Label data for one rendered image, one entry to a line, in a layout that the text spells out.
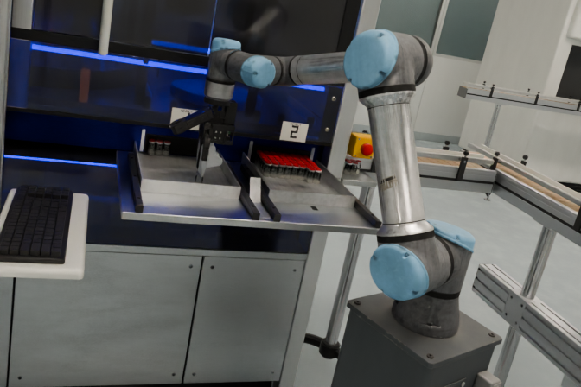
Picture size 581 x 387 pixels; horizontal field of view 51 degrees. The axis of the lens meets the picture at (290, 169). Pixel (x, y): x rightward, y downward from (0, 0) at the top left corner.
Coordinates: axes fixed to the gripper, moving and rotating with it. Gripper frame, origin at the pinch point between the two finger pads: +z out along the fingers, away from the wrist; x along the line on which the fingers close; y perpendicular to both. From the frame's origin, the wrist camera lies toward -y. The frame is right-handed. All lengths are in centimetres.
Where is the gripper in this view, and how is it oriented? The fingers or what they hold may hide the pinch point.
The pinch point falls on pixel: (198, 169)
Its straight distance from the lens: 164.6
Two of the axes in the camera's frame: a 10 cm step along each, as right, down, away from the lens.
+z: -1.8, 9.5, 2.7
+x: -2.9, -3.1, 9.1
